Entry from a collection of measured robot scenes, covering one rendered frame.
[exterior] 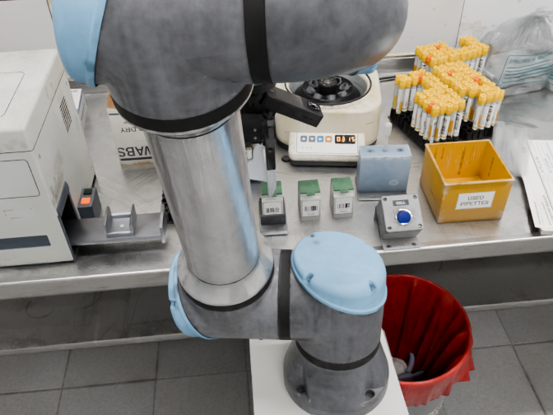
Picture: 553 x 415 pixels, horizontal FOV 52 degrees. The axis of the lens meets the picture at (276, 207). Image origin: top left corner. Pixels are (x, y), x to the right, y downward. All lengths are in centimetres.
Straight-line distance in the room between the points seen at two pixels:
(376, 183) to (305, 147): 18
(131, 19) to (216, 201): 21
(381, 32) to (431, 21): 121
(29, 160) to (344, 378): 59
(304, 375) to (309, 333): 11
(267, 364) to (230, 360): 111
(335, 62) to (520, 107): 120
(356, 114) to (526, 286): 93
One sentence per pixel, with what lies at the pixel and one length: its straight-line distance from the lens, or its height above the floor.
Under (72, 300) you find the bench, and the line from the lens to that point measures 191.
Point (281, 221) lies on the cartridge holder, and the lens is 111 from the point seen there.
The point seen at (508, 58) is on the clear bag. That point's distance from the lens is 156.
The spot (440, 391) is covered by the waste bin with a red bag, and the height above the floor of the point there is 37.
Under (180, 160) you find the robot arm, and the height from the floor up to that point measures 136.
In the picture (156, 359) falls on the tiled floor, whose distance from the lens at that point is 203.
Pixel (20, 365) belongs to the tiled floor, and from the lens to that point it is 217.
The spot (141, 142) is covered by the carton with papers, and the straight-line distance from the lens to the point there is 129.
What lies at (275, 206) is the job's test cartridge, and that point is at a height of 93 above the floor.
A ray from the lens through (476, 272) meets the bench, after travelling 194.
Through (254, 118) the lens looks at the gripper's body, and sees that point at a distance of 96.
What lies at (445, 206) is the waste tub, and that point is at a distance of 113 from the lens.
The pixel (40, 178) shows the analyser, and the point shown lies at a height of 108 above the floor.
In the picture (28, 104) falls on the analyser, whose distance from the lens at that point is 101.
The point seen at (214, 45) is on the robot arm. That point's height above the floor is 148.
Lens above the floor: 164
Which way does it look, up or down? 41 degrees down
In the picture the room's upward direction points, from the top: 2 degrees counter-clockwise
